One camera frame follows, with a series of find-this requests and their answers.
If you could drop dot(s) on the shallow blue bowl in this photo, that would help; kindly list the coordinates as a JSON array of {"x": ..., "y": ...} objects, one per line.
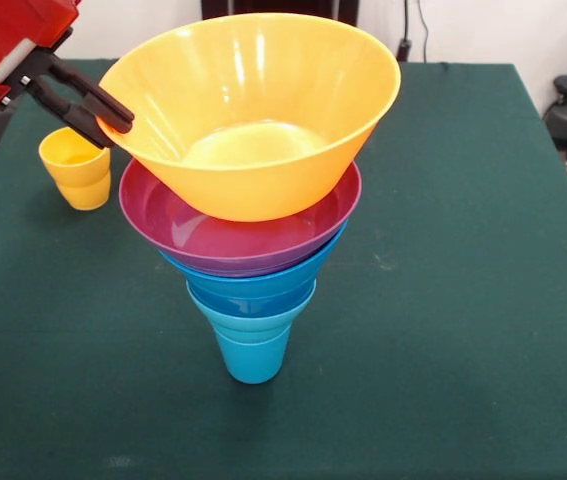
[{"x": 258, "y": 306}]

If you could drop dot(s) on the dark green tablecloth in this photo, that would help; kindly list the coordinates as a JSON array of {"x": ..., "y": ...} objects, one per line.
[{"x": 413, "y": 375}]

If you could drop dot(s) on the small ribbed teal bowl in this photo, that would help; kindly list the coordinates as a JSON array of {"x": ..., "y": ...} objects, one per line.
[{"x": 253, "y": 330}]

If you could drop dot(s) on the purple bowl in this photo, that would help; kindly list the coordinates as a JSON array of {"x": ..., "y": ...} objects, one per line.
[{"x": 263, "y": 245}]

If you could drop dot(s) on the large yellow bowl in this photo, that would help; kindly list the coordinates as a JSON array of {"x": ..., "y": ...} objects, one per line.
[{"x": 253, "y": 115}]

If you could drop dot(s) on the yellow cup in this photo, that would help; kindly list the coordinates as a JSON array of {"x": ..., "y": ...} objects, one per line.
[{"x": 80, "y": 180}]

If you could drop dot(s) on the blue cup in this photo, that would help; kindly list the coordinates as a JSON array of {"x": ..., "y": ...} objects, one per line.
[{"x": 255, "y": 362}]

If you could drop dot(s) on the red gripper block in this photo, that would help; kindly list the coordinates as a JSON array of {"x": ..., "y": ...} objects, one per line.
[{"x": 3, "y": 45}]

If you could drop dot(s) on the large blue bowl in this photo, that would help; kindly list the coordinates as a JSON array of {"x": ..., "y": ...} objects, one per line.
[{"x": 253, "y": 285}]

